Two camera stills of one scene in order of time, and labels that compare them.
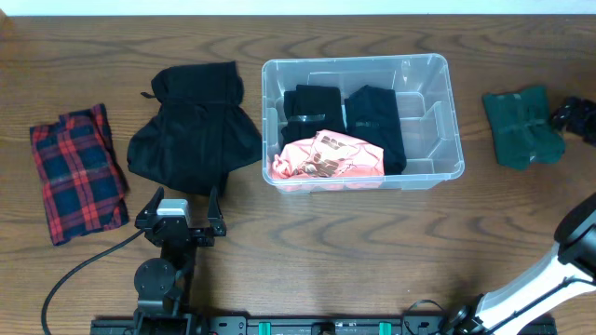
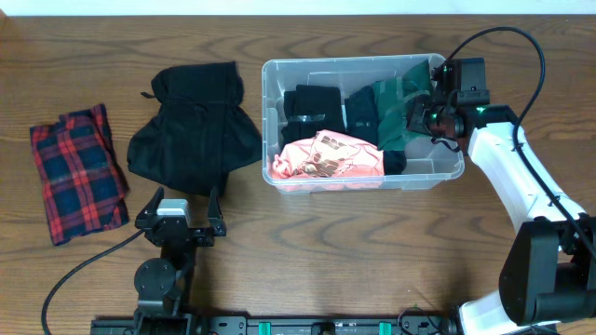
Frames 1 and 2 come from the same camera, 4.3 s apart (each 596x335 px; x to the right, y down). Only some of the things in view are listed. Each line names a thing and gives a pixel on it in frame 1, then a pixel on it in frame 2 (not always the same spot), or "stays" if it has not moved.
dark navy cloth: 372,113 stays
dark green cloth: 522,127 → 392,98
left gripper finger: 214,210 stays
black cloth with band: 310,109 stays
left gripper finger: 152,208 stays
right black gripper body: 583,119 → 432,118
